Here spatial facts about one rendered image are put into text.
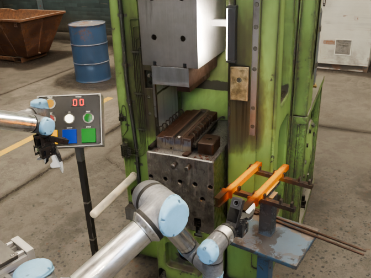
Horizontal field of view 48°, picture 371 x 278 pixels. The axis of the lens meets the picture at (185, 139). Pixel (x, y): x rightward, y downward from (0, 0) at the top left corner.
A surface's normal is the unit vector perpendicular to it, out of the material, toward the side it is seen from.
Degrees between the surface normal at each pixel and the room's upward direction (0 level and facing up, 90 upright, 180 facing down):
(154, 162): 90
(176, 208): 88
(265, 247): 0
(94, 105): 60
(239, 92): 90
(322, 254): 0
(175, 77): 90
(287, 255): 0
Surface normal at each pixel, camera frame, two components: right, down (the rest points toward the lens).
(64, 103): 0.02, -0.10
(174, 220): 0.68, 0.23
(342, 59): -0.44, 0.38
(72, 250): -0.04, -0.91
